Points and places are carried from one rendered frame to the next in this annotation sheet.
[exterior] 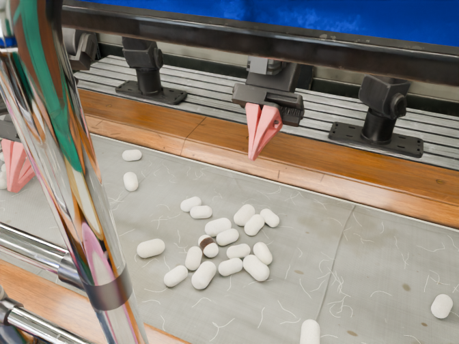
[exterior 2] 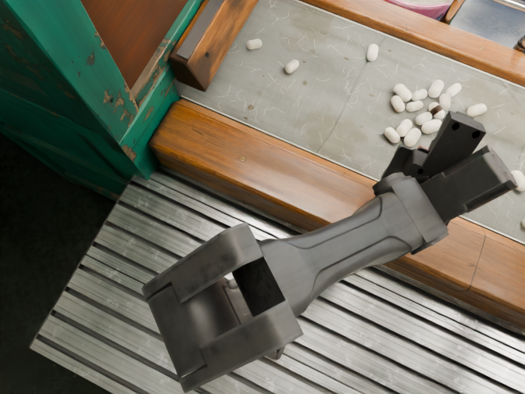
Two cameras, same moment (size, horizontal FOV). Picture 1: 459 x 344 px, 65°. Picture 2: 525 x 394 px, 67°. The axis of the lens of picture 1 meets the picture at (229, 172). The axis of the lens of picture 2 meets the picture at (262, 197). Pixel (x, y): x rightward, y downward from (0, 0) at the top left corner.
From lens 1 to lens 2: 80 cm
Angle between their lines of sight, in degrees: 69
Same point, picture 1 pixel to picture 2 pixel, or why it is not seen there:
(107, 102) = not seen: outside the picture
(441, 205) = (254, 134)
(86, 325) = (497, 53)
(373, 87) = not seen: hidden behind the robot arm
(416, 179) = (262, 162)
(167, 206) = not seen: hidden behind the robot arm
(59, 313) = (515, 59)
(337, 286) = (348, 85)
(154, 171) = (501, 203)
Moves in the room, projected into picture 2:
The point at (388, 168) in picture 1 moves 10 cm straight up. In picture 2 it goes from (280, 178) to (284, 155)
